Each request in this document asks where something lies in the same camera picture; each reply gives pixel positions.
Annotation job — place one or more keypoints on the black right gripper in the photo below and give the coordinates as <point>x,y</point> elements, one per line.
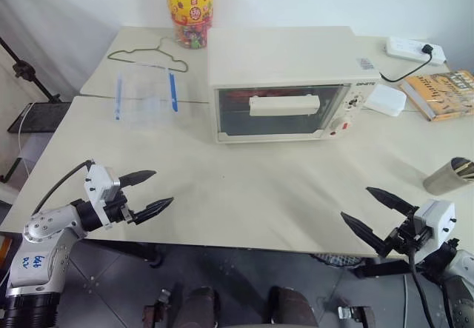
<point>403,239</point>

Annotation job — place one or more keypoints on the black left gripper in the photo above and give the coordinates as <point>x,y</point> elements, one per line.
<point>116,209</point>

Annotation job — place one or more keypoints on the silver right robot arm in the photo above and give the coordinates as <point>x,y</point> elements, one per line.
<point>457,287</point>

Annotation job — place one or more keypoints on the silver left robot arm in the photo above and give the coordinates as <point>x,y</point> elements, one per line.
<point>40,239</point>

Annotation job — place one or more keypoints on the cream toaster oven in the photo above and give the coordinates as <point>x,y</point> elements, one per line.
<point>281,61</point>

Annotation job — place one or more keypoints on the black table base bar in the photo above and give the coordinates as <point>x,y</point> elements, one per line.
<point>385,267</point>

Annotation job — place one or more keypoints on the steel cup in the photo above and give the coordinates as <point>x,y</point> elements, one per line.
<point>442,180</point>

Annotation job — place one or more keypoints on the clear zip bag blue seal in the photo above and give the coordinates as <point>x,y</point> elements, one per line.
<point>144,94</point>

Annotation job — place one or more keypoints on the wooden sticks in cup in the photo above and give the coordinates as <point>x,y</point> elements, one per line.
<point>464,169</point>

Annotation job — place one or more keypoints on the dark caster wheel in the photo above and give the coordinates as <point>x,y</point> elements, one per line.
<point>357,316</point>
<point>157,307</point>

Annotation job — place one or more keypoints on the small white square box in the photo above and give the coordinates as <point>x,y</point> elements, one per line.
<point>385,100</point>

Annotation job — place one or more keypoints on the dark rounded shape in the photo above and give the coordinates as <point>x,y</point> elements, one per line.
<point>292,306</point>
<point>200,306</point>

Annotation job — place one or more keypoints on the black stand tray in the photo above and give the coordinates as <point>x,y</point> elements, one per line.
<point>40,117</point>

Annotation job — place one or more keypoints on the yellow brown book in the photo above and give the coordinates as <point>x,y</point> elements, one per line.
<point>440,94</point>

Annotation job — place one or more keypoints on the black tripod stand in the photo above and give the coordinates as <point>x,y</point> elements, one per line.
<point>26,72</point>

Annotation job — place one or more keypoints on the white power strip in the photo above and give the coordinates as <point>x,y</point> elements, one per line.
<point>407,48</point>

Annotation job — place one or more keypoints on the candy jar with orange lid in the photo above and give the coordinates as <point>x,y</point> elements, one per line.
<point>189,13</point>

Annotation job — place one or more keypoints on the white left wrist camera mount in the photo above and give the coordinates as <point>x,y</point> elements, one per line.
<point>99,187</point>

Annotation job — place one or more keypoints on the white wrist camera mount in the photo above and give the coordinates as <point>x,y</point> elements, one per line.
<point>99,187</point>
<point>437,222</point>

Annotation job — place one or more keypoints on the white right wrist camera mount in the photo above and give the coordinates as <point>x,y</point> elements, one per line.
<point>437,222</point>

